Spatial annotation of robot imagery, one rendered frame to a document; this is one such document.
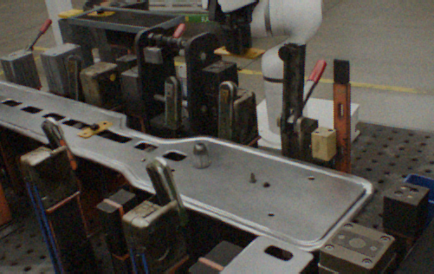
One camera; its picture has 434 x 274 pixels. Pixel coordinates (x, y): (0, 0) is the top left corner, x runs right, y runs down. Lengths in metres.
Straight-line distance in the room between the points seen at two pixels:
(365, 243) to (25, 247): 0.99
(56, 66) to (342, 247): 1.06
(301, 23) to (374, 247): 0.82
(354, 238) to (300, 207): 0.18
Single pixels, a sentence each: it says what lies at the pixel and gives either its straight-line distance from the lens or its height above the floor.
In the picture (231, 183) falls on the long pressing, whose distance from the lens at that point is 1.00.
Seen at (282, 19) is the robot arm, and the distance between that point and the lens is 1.44.
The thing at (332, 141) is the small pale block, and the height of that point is 1.05.
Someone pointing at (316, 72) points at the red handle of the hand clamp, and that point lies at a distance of 1.11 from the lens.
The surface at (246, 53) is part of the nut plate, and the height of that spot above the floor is 1.25.
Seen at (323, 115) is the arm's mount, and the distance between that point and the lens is 1.71.
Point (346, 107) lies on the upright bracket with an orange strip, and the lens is 1.00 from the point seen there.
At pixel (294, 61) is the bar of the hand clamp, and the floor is 1.18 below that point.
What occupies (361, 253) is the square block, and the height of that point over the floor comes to 1.06.
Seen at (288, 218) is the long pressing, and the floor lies 1.00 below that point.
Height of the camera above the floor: 1.53
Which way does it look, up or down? 27 degrees down
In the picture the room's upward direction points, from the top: 7 degrees counter-clockwise
